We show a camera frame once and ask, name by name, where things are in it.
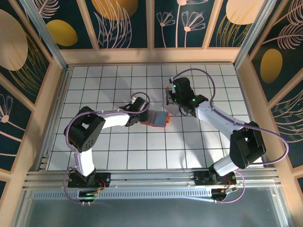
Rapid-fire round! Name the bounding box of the orange plastic card tray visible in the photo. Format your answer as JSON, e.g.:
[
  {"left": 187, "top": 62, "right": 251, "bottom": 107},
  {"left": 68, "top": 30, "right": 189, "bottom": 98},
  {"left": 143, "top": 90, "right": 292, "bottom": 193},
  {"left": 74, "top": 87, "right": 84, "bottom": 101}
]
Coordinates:
[{"left": 139, "top": 109, "right": 171, "bottom": 129}]

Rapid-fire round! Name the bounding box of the clear acrylic card holder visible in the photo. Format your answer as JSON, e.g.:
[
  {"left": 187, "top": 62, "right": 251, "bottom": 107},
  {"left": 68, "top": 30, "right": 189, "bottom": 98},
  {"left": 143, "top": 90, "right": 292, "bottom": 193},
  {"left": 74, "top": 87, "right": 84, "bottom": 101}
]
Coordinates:
[{"left": 161, "top": 87, "right": 187, "bottom": 117}]

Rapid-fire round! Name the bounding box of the grey-blue card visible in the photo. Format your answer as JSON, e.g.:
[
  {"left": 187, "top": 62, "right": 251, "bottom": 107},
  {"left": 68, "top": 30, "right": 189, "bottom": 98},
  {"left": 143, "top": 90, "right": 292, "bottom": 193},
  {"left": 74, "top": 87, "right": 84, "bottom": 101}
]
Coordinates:
[{"left": 152, "top": 111, "right": 168, "bottom": 127}]

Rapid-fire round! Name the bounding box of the white gridded table board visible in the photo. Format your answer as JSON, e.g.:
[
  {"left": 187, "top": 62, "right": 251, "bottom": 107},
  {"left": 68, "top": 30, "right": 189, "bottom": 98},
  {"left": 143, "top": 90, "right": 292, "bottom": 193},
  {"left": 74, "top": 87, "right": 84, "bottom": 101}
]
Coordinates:
[{"left": 47, "top": 65, "right": 265, "bottom": 171}]

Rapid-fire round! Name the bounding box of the grey metal panel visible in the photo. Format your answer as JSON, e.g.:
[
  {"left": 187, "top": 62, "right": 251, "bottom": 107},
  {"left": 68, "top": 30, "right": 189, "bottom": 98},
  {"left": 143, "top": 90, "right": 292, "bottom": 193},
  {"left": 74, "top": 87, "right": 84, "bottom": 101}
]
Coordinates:
[{"left": 14, "top": 189, "right": 292, "bottom": 227}]

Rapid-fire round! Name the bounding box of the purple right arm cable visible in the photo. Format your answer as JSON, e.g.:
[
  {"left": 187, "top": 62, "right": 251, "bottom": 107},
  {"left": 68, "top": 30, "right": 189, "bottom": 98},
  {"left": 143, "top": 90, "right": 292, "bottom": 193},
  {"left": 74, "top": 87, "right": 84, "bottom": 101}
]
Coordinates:
[{"left": 170, "top": 68, "right": 289, "bottom": 204}]

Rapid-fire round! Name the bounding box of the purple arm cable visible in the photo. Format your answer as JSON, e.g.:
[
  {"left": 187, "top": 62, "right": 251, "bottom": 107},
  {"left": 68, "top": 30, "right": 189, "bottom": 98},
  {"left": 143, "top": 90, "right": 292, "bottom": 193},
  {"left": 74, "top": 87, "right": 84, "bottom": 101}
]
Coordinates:
[
  {"left": 63, "top": 93, "right": 151, "bottom": 206},
  {"left": 170, "top": 68, "right": 289, "bottom": 204}
]

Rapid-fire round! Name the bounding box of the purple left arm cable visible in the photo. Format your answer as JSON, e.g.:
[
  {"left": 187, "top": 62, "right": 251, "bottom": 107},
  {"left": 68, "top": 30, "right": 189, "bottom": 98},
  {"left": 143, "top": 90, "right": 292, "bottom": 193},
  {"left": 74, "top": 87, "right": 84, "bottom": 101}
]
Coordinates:
[{"left": 63, "top": 93, "right": 151, "bottom": 206}]

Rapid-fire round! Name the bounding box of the aluminium back rail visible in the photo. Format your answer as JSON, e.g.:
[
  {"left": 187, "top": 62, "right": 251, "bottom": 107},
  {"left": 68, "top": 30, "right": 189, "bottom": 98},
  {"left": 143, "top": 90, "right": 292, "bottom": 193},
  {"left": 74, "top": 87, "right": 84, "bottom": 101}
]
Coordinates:
[{"left": 67, "top": 61, "right": 236, "bottom": 67}]

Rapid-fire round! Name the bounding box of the aluminium mounting rail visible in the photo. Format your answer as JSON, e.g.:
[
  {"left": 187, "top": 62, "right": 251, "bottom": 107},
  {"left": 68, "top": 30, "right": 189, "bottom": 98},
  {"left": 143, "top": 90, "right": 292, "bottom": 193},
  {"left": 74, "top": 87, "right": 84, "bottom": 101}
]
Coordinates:
[{"left": 23, "top": 168, "right": 279, "bottom": 190}]

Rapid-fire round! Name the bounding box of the aluminium side rail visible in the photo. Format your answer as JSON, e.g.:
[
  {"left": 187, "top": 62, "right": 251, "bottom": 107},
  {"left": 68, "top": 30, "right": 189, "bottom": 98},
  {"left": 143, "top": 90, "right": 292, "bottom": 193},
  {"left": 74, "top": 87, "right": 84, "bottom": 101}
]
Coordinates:
[
  {"left": 37, "top": 67, "right": 71, "bottom": 171},
  {"left": 235, "top": 66, "right": 270, "bottom": 167}
]

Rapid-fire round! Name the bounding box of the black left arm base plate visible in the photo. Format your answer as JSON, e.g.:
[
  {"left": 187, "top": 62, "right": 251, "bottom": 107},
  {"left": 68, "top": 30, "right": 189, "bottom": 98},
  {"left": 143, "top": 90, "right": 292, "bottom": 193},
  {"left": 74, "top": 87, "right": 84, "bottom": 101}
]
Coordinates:
[{"left": 68, "top": 172, "right": 112, "bottom": 189}]

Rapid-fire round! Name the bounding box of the slotted grey cable duct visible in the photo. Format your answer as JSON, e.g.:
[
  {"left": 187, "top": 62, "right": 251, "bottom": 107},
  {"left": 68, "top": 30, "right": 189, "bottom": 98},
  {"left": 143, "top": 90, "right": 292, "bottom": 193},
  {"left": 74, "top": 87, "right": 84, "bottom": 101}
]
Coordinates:
[{"left": 33, "top": 190, "right": 214, "bottom": 200}]

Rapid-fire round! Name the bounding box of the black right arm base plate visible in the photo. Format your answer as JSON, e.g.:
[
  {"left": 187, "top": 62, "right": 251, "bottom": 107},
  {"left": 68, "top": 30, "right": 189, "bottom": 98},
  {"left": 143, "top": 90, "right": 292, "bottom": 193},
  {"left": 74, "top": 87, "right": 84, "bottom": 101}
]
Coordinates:
[{"left": 193, "top": 170, "right": 237, "bottom": 187}]

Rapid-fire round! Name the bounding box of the aluminium corner post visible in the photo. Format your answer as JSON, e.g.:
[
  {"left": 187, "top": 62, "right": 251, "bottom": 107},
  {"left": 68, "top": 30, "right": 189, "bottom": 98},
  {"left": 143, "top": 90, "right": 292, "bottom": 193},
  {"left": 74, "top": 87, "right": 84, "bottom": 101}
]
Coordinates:
[
  {"left": 233, "top": 0, "right": 279, "bottom": 69},
  {"left": 18, "top": 0, "right": 69, "bottom": 71}
]

